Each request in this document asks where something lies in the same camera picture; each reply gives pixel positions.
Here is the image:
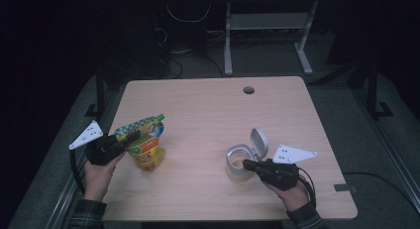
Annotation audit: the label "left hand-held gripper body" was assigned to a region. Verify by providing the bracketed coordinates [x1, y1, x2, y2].
[68, 120, 129, 167]

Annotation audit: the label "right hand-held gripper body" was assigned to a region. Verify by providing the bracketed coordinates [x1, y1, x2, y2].
[255, 143, 319, 192]

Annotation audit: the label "grey lidded clear jar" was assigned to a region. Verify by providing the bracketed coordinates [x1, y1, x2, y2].
[225, 127, 270, 184]

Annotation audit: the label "yellow spouted snack pouch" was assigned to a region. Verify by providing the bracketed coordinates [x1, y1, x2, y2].
[113, 113, 166, 172]

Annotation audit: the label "person's right hand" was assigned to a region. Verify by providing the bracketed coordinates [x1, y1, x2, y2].
[262, 175, 312, 213]

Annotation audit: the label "person's left hand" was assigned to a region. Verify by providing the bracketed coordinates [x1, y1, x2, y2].
[81, 152, 127, 202]

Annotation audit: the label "black metal stand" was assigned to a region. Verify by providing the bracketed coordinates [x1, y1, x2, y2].
[366, 57, 394, 120]
[83, 65, 107, 120]

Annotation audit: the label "dark tape piece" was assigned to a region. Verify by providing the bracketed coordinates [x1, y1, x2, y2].
[333, 182, 359, 194]

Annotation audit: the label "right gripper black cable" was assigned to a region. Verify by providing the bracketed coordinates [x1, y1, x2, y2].
[296, 167, 318, 209]

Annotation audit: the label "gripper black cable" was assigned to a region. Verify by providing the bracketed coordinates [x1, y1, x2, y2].
[68, 148, 90, 196]
[296, 167, 318, 209]

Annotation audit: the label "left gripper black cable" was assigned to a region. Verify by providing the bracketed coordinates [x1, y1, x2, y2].
[68, 148, 90, 196]

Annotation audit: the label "metal floor rail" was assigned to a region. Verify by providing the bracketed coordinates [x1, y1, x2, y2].
[52, 89, 115, 229]
[349, 86, 420, 205]

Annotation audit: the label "tangled black floor cables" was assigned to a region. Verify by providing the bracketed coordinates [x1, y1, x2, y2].
[155, 27, 226, 80]

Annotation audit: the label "black floor cable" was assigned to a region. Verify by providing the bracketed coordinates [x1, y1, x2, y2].
[342, 171, 415, 212]

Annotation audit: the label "white hanging cable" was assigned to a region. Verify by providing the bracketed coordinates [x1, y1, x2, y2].
[165, 2, 213, 25]

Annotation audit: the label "grey metal desk frame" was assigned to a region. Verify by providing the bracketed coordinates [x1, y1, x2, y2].
[223, 0, 320, 77]

